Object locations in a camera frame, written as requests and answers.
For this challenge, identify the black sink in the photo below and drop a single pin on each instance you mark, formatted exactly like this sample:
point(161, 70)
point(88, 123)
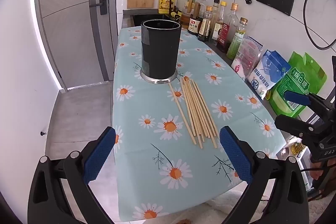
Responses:
point(149, 18)

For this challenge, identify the pink and clear sugar bag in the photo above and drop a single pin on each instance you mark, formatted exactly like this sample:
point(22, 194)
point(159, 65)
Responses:
point(246, 58)

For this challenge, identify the black faucet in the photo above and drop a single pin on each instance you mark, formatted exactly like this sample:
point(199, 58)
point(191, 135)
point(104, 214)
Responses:
point(172, 1)

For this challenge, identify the soy sauce bottle red label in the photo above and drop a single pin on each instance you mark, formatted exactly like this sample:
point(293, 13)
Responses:
point(193, 26)

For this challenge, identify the white label bottle yellow cap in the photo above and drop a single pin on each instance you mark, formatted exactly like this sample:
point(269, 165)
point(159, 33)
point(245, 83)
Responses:
point(217, 31)

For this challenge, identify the white fluffy rug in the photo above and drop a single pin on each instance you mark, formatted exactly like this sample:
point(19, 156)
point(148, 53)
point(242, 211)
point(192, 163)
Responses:
point(223, 205)

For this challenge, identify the clear bottle with yellow cap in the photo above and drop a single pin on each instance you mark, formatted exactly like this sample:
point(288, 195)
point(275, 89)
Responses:
point(192, 1)

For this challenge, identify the green packet top right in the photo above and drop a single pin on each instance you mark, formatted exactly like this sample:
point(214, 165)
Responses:
point(236, 43)

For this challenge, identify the daisy print tablecloth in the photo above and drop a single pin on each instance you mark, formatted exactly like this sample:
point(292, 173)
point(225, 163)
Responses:
point(147, 174)

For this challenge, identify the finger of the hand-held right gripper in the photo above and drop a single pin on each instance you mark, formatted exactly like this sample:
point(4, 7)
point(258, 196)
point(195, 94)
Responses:
point(291, 124)
point(296, 98)

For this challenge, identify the black cylindrical utensil holder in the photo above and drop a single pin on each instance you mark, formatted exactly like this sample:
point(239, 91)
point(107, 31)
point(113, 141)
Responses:
point(160, 53)

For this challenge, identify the group of wooden chopsticks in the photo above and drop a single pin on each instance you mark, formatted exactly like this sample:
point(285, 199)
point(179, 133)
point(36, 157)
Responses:
point(194, 108)

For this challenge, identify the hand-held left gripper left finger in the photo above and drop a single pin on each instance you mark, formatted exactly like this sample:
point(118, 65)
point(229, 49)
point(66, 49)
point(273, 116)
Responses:
point(101, 153)

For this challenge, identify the blue and white salt bag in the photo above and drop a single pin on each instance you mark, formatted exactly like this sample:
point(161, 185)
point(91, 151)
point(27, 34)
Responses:
point(267, 74)

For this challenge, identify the gold capped bottle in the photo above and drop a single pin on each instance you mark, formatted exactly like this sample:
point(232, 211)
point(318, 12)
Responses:
point(298, 149)

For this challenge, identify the tall bottle with black cap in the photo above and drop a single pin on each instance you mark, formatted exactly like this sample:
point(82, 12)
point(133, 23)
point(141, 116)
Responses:
point(216, 7)

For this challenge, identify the dark vinegar bottle yellow cap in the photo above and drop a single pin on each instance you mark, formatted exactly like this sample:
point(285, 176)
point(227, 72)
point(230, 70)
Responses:
point(204, 27)

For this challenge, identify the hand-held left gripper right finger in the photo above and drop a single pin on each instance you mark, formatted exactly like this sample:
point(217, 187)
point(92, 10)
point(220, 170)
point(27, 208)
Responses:
point(236, 155)

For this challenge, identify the green sugar bag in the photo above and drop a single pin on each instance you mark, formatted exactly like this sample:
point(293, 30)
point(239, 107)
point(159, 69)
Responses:
point(299, 77)

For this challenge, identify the yellow and black sink item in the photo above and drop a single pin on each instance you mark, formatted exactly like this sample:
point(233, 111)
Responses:
point(176, 14)

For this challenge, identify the yellow cooking oil bottle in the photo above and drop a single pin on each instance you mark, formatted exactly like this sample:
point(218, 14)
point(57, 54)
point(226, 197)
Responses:
point(164, 2)

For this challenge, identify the grey door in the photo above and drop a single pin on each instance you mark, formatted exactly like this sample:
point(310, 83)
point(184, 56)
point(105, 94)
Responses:
point(68, 29)

